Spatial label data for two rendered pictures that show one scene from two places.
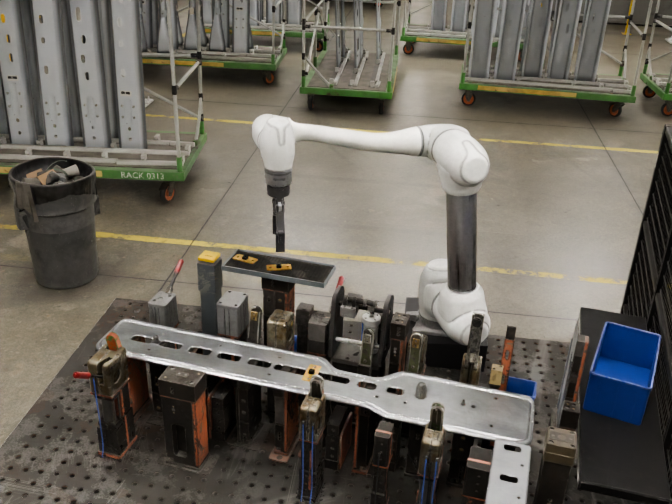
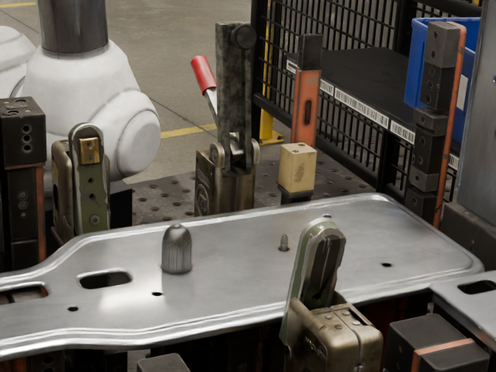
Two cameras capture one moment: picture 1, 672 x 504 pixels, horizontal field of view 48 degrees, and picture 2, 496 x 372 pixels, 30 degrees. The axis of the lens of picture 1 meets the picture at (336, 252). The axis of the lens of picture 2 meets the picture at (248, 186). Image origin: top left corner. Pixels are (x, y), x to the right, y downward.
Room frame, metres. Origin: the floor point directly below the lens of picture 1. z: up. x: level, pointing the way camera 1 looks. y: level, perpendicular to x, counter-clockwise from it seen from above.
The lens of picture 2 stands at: (1.12, 0.25, 1.46)
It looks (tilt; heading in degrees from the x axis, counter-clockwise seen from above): 23 degrees down; 319
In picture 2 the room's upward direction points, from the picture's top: 3 degrees clockwise
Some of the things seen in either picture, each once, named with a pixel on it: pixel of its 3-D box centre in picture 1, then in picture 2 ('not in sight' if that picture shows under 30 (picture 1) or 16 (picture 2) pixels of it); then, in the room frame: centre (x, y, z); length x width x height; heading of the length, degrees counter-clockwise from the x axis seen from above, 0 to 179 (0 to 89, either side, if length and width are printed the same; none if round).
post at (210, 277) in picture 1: (212, 313); not in sight; (2.35, 0.44, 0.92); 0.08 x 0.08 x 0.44; 75
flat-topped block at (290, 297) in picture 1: (279, 325); not in sight; (2.28, 0.19, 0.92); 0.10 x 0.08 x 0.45; 75
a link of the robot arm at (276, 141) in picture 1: (277, 141); not in sight; (2.29, 0.20, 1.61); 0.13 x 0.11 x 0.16; 17
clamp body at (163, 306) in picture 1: (166, 341); not in sight; (2.21, 0.59, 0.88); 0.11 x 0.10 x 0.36; 165
